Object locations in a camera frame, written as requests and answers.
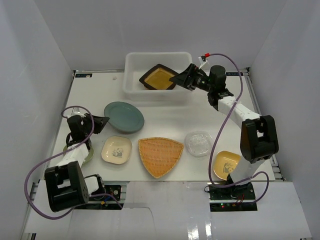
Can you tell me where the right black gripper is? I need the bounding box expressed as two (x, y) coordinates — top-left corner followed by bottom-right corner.
(170, 64), (214, 93)

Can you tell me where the black square amber plate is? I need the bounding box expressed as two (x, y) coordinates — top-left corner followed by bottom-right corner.
(139, 64), (178, 90)

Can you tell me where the blue-grey round plate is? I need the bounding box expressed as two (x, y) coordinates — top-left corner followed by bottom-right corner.
(104, 101), (145, 134)

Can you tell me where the cream panda square plate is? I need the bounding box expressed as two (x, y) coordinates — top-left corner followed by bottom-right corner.
(101, 135), (132, 165)

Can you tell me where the green panda square plate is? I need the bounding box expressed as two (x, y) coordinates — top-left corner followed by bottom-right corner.
(57, 143), (94, 167)

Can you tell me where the clear plastic square plate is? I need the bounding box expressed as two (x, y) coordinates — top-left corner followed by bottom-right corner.
(184, 131), (213, 158)

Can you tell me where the woven bamboo triangular tray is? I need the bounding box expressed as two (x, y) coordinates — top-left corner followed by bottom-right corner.
(138, 137), (184, 179)

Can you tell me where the yellow panda square plate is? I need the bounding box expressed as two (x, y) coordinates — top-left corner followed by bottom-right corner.
(213, 150), (241, 181)

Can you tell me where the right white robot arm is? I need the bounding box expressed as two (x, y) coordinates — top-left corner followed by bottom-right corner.
(170, 63), (279, 200)

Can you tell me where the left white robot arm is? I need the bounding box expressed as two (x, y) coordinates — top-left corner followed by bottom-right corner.
(44, 113), (110, 212)

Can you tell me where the white plastic bin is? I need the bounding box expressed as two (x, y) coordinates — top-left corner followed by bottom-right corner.
(122, 52), (192, 102)

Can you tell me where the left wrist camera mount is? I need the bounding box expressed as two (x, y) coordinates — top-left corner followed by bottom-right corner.
(67, 107), (85, 119)

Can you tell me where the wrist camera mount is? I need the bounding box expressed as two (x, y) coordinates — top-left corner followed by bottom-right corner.
(67, 107), (85, 119)
(198, 53), (211, 69)

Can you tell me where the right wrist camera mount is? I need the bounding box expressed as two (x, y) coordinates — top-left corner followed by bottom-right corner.
(198, 53), (211, 69)

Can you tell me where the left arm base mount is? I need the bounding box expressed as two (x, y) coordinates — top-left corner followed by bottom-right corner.
(76, 184), (124, 210)

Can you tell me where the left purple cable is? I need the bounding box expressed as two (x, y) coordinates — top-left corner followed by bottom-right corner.
(23, 106), (124, 221)

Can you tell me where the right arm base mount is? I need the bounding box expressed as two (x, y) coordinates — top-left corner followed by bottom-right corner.
(204, 183), (258, 213)

